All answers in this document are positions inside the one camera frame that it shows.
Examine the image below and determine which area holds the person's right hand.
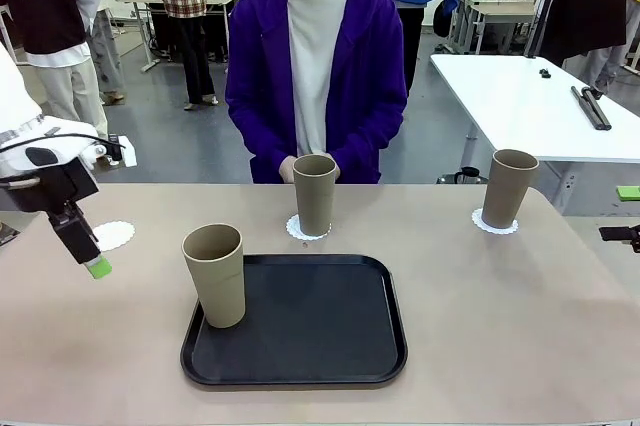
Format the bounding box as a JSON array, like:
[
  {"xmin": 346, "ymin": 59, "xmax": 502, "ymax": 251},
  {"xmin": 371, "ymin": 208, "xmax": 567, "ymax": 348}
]
[{"xmin": 278, "ymin": 155, "xmax": 298, "ymax": 184}]

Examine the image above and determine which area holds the white scalloped paper coaster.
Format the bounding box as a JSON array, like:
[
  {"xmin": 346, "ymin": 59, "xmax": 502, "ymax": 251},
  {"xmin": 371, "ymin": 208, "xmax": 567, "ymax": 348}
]
[
  {"xmin": 92, "ymin": 220, "xmax": 136, "ymax": 251},
  {"xmin": 285, "ymin": 213, "xmax": 334, "ymax": 240},
  {"xmin": 470, "ymin": 206, "xmax": 519, "ymax": 236}
]

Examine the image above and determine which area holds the person in purple jacket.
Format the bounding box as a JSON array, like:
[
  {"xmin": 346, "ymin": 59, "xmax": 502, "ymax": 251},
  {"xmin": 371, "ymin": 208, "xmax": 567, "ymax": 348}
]
[{"xmin": 224, "ymin": 0, "xmax": 409, "ymax": 185}]

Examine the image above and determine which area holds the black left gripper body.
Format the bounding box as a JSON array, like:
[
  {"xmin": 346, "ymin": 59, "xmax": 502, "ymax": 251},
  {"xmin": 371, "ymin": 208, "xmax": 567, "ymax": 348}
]
[{"xmin": 0, "ymin": 160, "xmax": 100, "ymax": 216}]

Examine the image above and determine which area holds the person in grey trousers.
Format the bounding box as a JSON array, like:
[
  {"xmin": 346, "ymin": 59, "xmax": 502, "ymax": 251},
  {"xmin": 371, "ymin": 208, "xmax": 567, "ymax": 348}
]
[{"xmin": 74, "ymin": 0, "xmax": 126, "ymax": 106}]

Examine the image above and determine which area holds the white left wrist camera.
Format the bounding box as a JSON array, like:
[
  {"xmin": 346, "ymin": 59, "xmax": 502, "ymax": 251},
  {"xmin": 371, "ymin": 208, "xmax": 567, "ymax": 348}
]
[{"xmin": 79, "ymin": 133, "xmax": 139, "ymax": 170}]

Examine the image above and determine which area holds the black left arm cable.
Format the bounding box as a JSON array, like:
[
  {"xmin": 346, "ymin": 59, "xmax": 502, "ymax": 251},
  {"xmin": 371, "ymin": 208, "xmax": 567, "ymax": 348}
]
[{"xmin": 0, "ymin": 131, "xmax": 126, "ymax": 157}]

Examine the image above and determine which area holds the person in black coat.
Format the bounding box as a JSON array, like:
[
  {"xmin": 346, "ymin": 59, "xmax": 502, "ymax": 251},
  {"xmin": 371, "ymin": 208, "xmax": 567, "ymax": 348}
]
[{"xmin": 524, "ymin": 0, "xmax": 629, "ymax": 95}]

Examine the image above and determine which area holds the person's right forearm purple sleeve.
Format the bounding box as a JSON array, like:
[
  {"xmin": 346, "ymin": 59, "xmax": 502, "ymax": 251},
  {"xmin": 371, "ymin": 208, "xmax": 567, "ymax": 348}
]
[{"xmin": 225, "ymin": 110, "xmax": 301, "ymax": 183}]

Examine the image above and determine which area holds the tall tan cup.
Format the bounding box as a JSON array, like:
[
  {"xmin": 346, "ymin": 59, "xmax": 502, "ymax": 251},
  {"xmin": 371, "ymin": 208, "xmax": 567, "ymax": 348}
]
[
  {"xmin": 292, "ymin": 154, "xmax": 337, "ymax": 237},
  {"xmin": 182, "ymin": 223, "xmax": 247, "ymax": 330},
  {"xmin": 480, "ymin": 148, "xmax": 540, "ymax": 230}
]

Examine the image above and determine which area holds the black folded tripod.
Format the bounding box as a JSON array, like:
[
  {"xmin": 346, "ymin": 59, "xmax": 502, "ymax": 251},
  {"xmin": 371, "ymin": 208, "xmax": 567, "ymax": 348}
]
[{"xmin": 571, "ymin": 85, "xmax": 612, "ymax": 131}]

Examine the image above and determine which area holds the black plastic tray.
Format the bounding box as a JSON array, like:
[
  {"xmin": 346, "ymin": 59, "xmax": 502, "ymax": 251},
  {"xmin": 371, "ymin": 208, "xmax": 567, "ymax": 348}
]
[{"xmin": 179, "ymin": 253, "xmax": 409, "ymax": 387}]

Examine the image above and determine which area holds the black phone on stand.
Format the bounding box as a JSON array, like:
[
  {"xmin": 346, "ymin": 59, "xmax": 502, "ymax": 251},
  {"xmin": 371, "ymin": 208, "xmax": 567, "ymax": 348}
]
[{"xmin": 598, "ymin": 226, "xmax": 640, "ymax": 253}]

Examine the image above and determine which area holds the black bag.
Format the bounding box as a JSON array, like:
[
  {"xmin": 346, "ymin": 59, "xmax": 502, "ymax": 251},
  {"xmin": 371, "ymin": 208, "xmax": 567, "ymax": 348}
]
[{"xmin": 432, "ymin": 0, "xmax": 454, "ymax": 39}]

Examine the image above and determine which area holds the black kettle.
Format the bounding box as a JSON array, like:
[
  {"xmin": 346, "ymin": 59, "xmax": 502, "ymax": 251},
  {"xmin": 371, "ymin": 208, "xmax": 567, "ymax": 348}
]
[{"xmin": 437, "ymin": 165, "xmax": 490, "ymax": 185}]

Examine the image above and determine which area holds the person's left forearm purple sleeve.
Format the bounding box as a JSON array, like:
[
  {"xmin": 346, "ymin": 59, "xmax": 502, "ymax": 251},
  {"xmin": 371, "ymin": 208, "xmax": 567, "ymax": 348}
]
[{"xmin": 324, "ymin": 110, "xmax": 407, "ymax": 183}]

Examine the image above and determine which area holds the white table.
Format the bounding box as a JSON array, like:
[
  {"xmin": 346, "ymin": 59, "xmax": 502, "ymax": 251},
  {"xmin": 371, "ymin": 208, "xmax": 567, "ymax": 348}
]
[{"xmin": 429, "ymin": 53, "xmax": 640, "ymax": 185}]

